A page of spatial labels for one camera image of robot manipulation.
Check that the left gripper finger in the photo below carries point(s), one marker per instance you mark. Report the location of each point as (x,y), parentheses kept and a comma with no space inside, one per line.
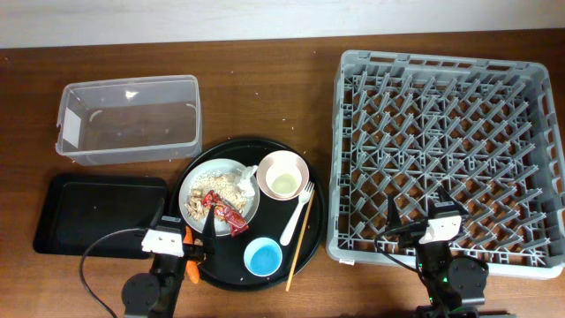
(158,213)
(208,236)

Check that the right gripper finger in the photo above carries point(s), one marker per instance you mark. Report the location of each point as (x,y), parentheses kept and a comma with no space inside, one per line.
(449,204)
(393,216)

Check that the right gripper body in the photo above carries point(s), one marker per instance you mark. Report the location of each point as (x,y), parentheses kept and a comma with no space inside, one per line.
(423,238)

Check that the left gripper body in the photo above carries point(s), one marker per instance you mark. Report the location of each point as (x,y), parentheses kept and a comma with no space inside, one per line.
(192,251)

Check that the red snack wrapper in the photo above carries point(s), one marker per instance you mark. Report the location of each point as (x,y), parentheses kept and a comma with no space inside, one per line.
(218,207)

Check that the white tissue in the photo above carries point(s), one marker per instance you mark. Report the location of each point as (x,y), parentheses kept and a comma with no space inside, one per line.
(245,181)

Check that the blue cup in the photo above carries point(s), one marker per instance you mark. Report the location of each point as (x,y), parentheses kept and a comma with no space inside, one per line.
(263,257)

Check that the white plastic fork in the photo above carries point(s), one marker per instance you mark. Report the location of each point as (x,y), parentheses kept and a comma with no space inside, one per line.
(303,198)

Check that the pink bowl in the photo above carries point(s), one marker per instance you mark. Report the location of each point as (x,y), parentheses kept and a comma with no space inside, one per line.
(282,159)

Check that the white cup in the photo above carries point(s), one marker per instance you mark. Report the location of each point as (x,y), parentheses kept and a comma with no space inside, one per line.
(283,179)

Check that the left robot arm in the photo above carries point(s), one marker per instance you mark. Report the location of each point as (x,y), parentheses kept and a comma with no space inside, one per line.
(155,293)

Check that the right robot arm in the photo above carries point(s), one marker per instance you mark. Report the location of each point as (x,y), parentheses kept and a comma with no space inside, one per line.
(455,284)

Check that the grey dishwasher rack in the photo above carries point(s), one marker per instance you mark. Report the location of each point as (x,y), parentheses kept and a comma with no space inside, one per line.
(486,130)

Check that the orange carrot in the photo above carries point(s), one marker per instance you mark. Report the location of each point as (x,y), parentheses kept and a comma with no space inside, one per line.
(191,266)

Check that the grey plate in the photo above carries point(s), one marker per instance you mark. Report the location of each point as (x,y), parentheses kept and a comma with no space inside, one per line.
(224,166)

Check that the rice and peanut leftovers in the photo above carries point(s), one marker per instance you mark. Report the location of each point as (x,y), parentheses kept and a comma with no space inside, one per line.
(225,184)

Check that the black round tray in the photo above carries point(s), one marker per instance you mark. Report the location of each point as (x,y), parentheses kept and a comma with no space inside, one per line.
(225,268)

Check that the black rectangular tray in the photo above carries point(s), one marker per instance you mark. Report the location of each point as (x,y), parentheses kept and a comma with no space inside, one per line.
(79,209)

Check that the wooden chopstick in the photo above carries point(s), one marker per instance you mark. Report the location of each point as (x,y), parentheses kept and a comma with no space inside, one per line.
(299,243)

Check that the clear plastic bin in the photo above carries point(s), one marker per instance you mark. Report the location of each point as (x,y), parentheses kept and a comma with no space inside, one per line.
(130,120)

